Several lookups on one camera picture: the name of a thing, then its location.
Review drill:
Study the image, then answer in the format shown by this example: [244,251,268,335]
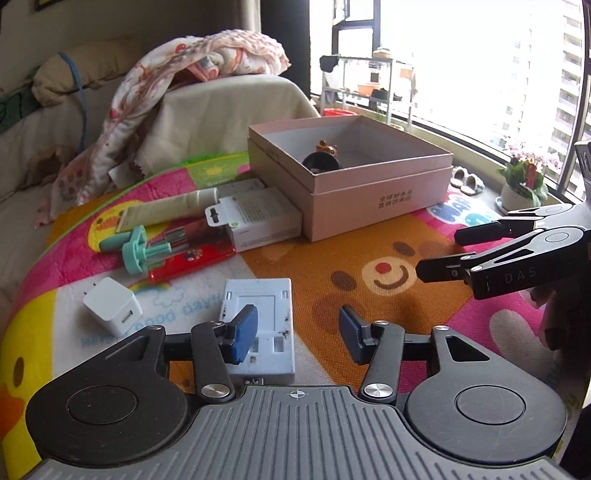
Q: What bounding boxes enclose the green cushion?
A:
[0,88,42,134]

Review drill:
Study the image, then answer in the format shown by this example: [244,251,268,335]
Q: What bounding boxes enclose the blue cable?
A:
[59,52,90,151]

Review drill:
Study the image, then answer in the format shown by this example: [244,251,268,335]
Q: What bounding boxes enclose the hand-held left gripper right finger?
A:
[338,305,492,407]

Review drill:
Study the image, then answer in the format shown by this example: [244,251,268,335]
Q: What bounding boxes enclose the person's right hand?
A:
[537,277,571,354]

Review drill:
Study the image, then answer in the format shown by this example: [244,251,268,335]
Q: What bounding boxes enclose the black round object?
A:
[301,151,339,174]

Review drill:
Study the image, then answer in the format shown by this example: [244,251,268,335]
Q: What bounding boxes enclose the cream cosmetic tube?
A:
[115,187,220,234]

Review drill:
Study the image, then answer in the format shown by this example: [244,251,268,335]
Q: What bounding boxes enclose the metal balcony rack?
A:
[321,55,416,132]

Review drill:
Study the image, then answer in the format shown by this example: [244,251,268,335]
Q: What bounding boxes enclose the beige covered sofa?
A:
[0,37,321,227]

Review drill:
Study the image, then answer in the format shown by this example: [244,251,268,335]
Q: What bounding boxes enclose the floral pink blanket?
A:
[37,28,291,227]

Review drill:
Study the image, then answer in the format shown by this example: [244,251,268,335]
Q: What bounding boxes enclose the red plastic package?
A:
[148,219,236,283]

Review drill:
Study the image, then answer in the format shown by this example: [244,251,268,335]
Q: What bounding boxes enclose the teal plastic holder tool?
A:
[98,224,192,281]

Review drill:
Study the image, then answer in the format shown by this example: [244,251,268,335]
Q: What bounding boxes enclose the white plastic panel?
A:
[216,278,296,384]

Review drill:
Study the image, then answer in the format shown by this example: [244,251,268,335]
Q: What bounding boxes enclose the white carton with hang tab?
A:
[205,186,304,254]

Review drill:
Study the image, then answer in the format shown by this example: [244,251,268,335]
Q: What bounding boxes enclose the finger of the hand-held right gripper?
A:
[416,227,588,302]
[454,203,589,246]

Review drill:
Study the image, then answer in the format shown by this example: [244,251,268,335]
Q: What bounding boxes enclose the potted pink flower plant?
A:
[496,141,561,215]

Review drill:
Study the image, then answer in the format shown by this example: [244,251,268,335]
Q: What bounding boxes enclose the colourful printed blanket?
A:
[0,152,591,462]

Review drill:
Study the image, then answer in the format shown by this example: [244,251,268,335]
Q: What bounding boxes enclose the white charger plug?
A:
[82,277,140,337]

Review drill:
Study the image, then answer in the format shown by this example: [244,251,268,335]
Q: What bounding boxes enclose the black window frame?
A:
[261,0,591,217]

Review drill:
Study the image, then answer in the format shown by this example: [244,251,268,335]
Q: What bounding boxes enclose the pink cardboard box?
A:
[247,114,455,243]

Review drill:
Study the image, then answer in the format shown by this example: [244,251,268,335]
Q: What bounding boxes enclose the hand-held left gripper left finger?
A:
[104,305,259,403]

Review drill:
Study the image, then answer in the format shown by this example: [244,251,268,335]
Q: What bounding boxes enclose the beige pillow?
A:
[32,37,144,107]

